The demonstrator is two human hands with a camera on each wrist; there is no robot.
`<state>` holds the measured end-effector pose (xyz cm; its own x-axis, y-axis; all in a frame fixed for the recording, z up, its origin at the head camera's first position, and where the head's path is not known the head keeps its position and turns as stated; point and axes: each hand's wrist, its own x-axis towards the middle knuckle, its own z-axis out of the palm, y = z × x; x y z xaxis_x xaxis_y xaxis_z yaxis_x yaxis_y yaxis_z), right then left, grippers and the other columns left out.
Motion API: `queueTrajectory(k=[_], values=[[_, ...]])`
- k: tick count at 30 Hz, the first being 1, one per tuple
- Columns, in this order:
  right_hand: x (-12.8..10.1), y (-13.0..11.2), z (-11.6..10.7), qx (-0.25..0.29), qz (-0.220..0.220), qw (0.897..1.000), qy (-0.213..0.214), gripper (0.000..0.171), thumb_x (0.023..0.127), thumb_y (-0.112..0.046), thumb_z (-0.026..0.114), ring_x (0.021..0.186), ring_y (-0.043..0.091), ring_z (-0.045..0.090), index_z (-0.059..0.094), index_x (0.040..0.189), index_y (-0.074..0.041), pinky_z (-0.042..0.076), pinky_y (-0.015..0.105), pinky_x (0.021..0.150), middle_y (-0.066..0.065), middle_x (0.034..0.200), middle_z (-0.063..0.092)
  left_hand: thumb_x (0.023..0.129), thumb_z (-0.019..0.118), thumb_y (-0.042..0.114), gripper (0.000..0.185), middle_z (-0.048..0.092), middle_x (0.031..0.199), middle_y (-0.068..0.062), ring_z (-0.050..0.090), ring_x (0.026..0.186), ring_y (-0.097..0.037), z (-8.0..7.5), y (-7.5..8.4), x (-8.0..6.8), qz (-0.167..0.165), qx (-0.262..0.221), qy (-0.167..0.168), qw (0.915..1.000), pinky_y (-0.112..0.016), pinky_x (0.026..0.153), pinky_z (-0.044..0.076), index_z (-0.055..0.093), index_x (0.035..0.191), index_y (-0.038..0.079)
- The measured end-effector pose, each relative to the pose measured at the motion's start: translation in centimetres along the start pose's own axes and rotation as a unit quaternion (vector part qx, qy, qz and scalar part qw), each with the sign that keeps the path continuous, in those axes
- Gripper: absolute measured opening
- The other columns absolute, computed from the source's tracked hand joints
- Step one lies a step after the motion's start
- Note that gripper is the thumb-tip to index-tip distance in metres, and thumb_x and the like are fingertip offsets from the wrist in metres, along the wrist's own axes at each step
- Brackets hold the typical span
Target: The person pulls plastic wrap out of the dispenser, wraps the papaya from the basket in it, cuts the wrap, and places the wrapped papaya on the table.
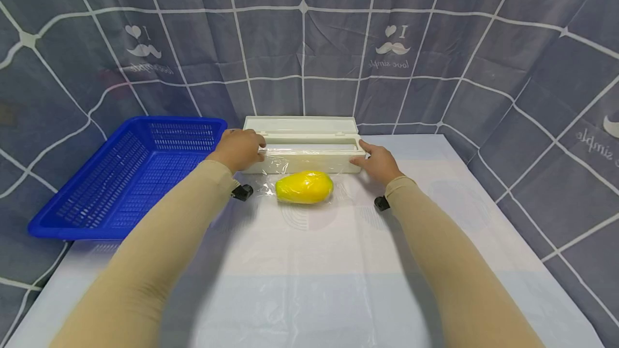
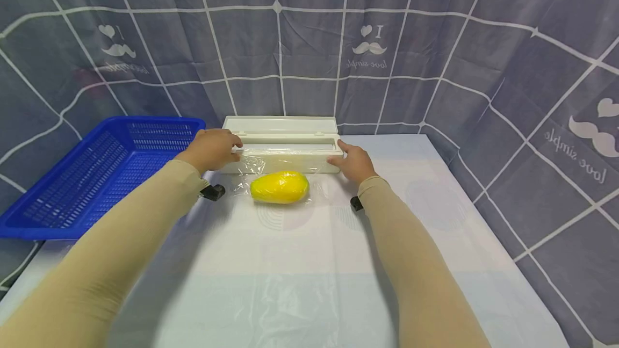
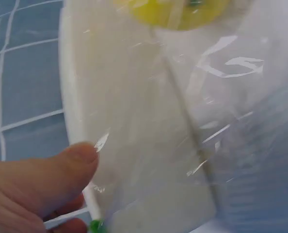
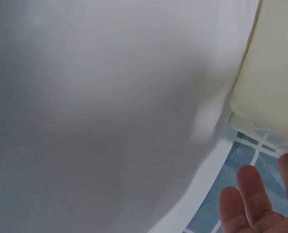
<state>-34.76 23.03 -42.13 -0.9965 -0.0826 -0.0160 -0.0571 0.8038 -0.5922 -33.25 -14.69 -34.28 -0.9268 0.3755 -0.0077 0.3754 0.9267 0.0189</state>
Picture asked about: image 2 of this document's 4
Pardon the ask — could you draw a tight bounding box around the person's right hand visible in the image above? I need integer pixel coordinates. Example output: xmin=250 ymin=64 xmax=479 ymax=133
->
xmin=327 ymin=140 xmax=379 ymax=185

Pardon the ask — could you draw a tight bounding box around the person's left hand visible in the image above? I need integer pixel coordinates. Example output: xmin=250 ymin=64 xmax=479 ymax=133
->
xmin=175 ymin=128 xmax=244 ymax=175

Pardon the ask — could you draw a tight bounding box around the white cling film dispenser box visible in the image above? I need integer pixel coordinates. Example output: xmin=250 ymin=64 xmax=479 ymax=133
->
xmin=221 ymin=115 xmax=343 ymax=175

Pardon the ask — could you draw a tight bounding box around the person's left forearm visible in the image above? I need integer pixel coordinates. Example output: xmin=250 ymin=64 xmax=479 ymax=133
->
xmin=0 ymin=159 xmax=211 ymax=348

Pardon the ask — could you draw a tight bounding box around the person's right forearm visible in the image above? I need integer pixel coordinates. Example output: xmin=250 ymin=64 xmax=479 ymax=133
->
xmin=357 ymin=176 xmax=492 ymax=348

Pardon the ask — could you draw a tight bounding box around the clear cling film sheet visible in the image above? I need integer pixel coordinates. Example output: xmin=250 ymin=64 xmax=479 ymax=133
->
xmin=231 ymin=144 xmax=340 ymax=208

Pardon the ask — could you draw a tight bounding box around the yellow oval fruit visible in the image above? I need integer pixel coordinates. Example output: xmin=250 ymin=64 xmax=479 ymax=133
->
xmin=249 ymin=170 xmax=310 ymax=205

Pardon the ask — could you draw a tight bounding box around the blue plastic basket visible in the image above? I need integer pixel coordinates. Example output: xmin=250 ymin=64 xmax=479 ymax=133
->
xmin=0 ymin=116 xmax=207 ymax=241

